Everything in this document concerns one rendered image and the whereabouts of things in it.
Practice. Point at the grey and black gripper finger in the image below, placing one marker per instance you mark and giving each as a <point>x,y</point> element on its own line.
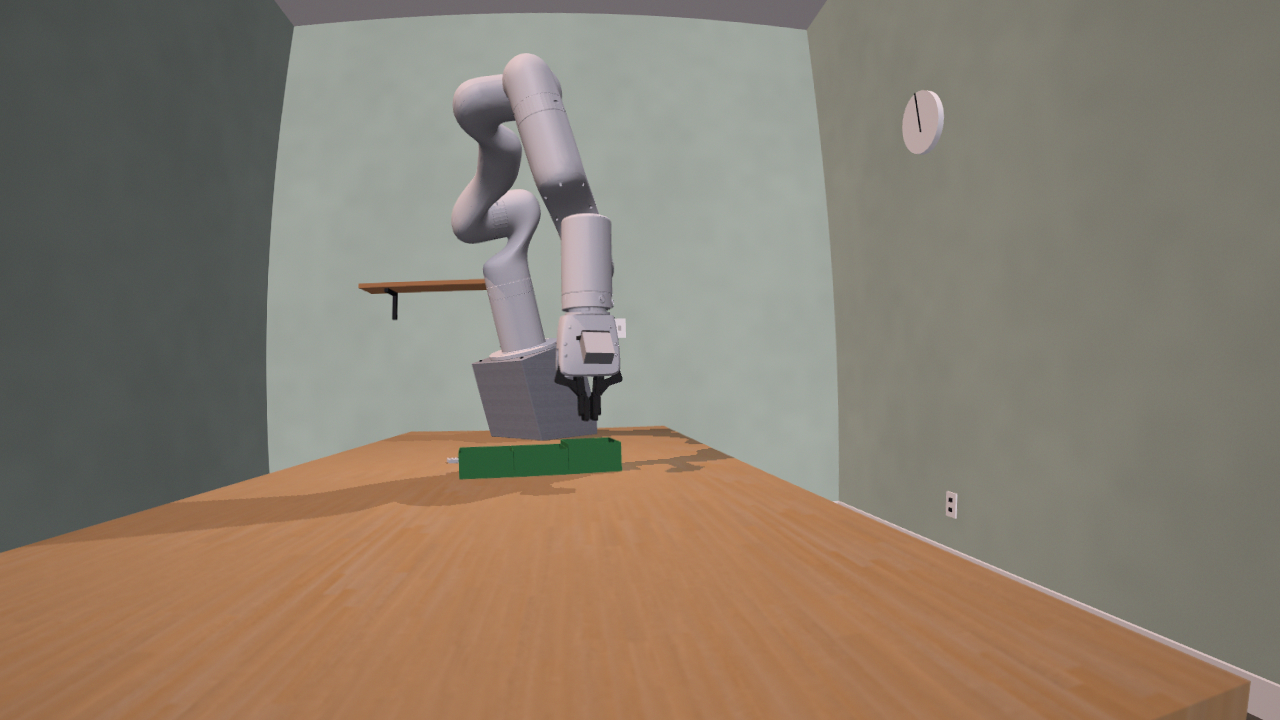
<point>577,385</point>
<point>601,385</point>

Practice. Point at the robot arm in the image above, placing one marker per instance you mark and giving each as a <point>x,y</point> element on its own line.
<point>480,107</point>

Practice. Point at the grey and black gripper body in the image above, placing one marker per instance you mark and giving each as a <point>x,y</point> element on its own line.
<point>572,365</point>

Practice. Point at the green three-compartment tray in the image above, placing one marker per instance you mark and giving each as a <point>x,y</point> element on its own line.
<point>569,457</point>

